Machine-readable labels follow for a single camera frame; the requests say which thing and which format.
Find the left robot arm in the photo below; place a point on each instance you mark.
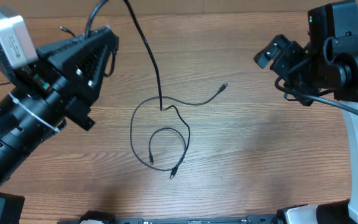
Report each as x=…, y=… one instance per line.
x=16, y=145

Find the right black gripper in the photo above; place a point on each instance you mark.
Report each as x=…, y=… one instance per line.
x=289, y=55

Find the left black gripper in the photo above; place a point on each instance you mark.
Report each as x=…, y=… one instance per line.
x=60, y=72

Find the black base frame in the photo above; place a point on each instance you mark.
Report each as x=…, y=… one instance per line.
x=197, y=219

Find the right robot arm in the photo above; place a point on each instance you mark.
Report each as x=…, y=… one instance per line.
x=324, y=71

